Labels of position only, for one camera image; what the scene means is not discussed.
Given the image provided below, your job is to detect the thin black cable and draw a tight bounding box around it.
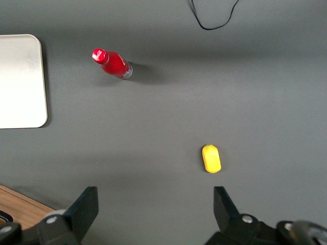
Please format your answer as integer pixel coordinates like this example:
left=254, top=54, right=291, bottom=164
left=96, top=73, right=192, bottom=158
left=190, top=0, right=241, bottom=31

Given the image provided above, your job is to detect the white rectangular tray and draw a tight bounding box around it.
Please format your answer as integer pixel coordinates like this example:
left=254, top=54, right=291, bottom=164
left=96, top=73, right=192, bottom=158
left=0, top=34, right=49, bottom=129

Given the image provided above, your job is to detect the yellow lemon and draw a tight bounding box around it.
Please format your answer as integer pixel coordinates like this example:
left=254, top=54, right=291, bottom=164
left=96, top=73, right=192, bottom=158
left=201, top=143, right=222, bottom=174

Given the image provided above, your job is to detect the wooden board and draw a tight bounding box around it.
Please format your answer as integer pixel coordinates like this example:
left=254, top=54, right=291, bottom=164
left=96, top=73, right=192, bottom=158
left=0, top=184, right=56, bottom=230

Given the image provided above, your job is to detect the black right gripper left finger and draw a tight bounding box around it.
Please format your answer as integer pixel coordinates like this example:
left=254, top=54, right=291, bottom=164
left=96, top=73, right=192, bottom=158
left=37, top=186, right=100, bottom=245

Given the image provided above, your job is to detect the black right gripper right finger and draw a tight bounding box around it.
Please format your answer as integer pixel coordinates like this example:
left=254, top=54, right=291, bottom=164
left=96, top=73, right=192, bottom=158
left=204, top=186, right=279, bottom=245

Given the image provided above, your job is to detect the red soda bottle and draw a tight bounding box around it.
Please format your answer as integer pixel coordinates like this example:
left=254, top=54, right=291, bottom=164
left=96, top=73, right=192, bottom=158
left=91, top=47, right=133, bottom=81

